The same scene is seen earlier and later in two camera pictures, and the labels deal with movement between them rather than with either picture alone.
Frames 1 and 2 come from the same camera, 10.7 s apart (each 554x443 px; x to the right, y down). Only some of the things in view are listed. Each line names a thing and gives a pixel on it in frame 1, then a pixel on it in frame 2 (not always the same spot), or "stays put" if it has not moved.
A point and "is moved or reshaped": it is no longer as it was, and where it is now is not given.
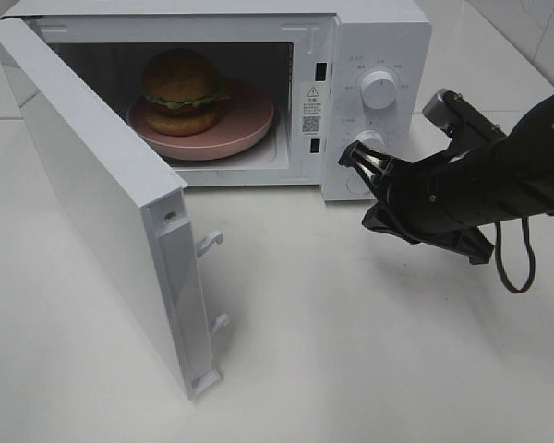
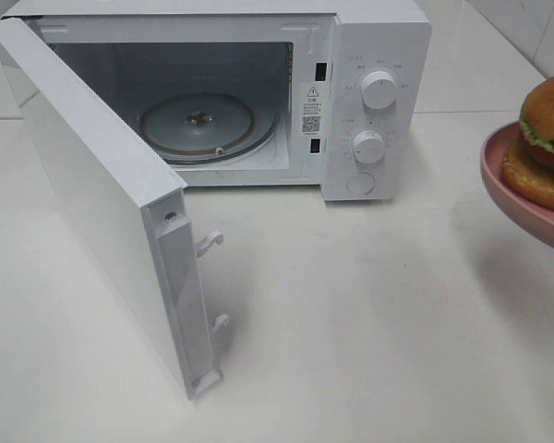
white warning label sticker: (312, 109) stays put
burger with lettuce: (182, 91) is moved or reshaped
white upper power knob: (379, 89) stays put
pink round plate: (242, 120) to (552, 226)
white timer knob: (372, 139) stays put
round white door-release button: (355, 185) stays put
